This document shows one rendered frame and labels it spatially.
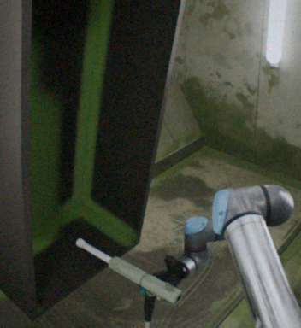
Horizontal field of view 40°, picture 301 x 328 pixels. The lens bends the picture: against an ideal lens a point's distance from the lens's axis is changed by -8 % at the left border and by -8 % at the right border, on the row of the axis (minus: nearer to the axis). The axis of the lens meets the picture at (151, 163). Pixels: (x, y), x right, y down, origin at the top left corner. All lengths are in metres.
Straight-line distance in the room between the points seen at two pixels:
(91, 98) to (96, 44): 0.23
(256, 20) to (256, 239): 2.16
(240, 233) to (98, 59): 0.88
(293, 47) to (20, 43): 2.25
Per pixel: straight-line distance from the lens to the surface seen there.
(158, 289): 1.52
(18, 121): 1.02
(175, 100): 3.42
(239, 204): 1.13
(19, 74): 0.96
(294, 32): 2.92
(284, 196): 1.20
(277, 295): 0.98
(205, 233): 1.71
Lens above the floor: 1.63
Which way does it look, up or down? 28 degrees down
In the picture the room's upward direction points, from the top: 1 degrees counter-clockwise
